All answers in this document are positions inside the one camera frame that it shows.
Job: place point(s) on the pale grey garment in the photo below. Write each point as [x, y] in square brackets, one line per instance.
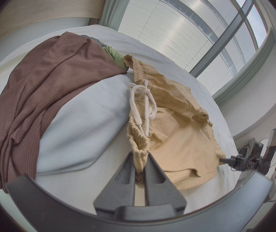
[87, 124]

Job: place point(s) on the black garment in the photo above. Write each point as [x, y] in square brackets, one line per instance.
[92, 39]

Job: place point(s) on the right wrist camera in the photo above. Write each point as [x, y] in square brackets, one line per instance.
[243, 152]

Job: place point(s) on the bed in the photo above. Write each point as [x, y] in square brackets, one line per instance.
[152, 47]

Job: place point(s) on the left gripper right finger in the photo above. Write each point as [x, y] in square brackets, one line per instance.
[162, 190]

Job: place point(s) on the green garment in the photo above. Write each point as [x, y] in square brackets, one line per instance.
[115, 57]

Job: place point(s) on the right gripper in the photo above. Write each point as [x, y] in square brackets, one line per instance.
[238, 163]

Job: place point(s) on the tan shorts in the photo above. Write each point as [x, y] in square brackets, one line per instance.
[181, 134]

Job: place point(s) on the brown garment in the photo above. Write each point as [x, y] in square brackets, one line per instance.
[43, 81]

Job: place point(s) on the window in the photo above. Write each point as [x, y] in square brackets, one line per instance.
[164, 16]

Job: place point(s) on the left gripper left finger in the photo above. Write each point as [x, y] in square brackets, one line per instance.
[116, 192]

